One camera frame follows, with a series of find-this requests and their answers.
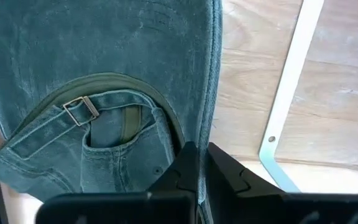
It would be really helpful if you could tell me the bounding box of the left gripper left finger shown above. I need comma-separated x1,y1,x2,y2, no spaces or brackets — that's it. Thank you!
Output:
35,141,200,224

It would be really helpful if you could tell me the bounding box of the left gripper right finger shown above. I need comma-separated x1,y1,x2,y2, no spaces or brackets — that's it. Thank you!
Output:
206,142,358,224

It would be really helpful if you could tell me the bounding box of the dark blue denim cap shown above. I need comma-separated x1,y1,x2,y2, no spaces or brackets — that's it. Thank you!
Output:
0,0,224,224

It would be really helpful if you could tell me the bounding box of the white perforated metal shelf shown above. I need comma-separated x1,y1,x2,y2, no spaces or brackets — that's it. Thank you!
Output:
258,0,325,194

